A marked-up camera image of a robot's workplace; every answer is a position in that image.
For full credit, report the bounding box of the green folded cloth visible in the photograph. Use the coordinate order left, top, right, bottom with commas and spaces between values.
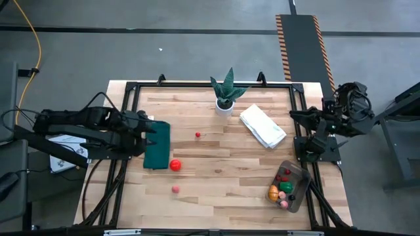
143, 120, 171, 170

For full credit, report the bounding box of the orange toy bell pepper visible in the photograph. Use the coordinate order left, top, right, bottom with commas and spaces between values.
268, 184, 280, 203

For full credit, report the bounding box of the yellow cable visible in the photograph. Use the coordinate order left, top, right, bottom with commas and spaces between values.
12, 0, 43, 125

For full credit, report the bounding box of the silver aluminium bracket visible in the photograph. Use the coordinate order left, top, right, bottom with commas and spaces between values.
287, 230, 325, 236
104, 229, 142, 236

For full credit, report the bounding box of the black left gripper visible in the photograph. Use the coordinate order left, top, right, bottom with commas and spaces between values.
123, 110, 158, 155

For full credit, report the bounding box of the black striped-edge floor mat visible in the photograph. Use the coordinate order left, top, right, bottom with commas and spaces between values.
275, 14, 341, 106

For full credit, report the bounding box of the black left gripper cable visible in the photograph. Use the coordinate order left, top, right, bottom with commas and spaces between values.
80, 91, 121, 114

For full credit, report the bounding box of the white towel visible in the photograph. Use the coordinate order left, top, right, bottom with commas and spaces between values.
239, 104, 287, 149

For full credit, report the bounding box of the clear gray tupperware container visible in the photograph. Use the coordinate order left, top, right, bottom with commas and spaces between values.
265, 159, 312, 214

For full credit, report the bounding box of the white plant pot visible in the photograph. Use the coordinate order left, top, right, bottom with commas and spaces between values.
215, 98, 236, 117

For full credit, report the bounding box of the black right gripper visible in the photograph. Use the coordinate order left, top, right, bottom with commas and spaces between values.
289, 97, 337, 132

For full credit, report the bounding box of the white printed paper sheet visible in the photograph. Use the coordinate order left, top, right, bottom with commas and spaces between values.
49, 134, 89, 174

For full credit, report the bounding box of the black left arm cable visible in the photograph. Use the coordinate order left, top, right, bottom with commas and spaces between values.
1, 108, 43, 132

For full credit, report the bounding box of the dark metal stand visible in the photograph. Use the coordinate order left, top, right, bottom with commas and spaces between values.
373, 81, 420, 191

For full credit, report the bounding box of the green snake plant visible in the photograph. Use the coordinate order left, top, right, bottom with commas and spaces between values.
210, 67, 252, 106

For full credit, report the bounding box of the black aluminium table frame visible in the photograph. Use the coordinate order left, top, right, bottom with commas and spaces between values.
73, 72, 354, 230

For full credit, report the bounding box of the dark gray cart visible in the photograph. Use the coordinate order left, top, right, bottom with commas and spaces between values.
0, 62, 29, 224

